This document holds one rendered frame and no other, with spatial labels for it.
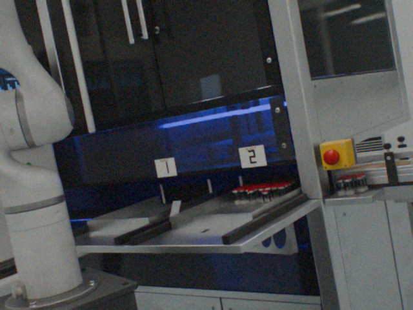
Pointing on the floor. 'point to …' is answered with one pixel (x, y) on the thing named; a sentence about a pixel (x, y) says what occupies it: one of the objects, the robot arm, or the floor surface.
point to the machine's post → (309, 152)
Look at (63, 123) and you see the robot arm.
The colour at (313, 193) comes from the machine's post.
